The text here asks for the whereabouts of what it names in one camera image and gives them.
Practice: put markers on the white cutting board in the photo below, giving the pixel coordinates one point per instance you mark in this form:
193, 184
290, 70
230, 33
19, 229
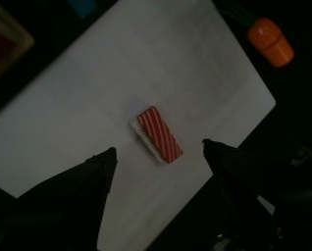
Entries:
120, 98

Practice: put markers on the red striped salmon sushi toy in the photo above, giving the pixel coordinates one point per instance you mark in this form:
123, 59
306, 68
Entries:
160, 134

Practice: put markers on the tan box with red inside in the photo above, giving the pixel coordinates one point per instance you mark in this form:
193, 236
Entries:
3, 42

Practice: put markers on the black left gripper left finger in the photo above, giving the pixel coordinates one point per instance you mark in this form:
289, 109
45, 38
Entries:
72, 196

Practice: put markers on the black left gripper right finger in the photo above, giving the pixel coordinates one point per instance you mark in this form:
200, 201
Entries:
246, 176

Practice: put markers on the orange toy carrot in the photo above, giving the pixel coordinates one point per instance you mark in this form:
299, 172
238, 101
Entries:
270, 41

